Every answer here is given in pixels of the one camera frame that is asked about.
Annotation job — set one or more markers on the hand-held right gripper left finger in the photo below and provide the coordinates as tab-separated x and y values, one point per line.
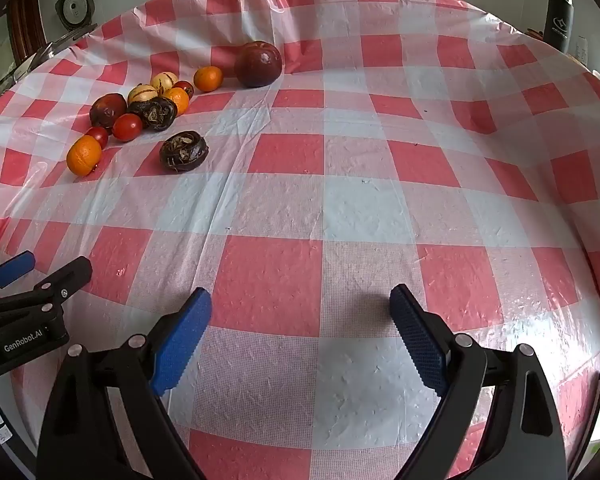
182	340

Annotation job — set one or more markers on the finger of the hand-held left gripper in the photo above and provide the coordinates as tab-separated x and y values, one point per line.
65	280
12	267

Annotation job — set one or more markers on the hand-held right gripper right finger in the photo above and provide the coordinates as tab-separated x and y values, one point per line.
420	340

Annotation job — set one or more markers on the yellow passion fruit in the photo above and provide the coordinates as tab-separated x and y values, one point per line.
163	80
141	93

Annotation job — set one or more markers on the orange mandarin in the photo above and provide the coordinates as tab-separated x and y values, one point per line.
178	100
208	78
83	155

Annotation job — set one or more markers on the small red tomato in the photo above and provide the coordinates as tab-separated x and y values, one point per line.
184	87
98	135

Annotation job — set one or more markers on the red white checked tablecloth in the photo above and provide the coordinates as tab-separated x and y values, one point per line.
330	210

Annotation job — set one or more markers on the dark wrinkled passion fruit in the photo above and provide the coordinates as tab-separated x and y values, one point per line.
153	112
184	151

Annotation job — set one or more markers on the large dark red apple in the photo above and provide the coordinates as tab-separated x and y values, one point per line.
258	64

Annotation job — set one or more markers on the black bottle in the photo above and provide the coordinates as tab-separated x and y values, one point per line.
560	17

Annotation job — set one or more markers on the metal rail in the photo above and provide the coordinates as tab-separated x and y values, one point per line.
65	37

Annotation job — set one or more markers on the brown wooden door frame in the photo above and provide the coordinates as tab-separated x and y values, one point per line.
26	20

